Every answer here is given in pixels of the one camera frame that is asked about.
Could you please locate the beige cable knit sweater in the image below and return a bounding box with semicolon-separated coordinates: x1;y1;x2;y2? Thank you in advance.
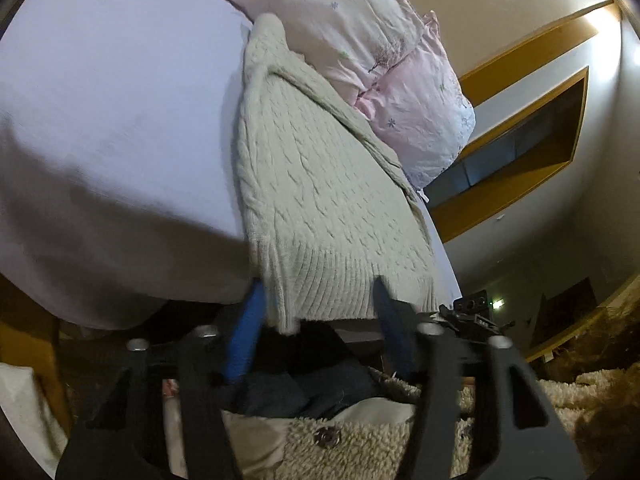
234;14;446;334

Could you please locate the cream fleece jacket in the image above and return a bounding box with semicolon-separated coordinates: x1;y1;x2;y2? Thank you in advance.
224;365;639;479

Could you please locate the pink floral pillow with tree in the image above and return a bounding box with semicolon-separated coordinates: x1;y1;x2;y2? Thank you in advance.
356;12;475;188

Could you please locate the lavender bed sheet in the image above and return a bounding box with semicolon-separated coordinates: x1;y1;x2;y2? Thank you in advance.
1;0;459;330

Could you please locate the pink floral pillow right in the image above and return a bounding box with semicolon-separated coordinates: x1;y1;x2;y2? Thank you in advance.
228;0;424;104

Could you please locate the wooden bed frame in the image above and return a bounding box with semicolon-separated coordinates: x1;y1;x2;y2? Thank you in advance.
0;276;73;436

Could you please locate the wooden framed wall niche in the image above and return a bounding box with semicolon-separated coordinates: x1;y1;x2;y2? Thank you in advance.
426;2;622;242

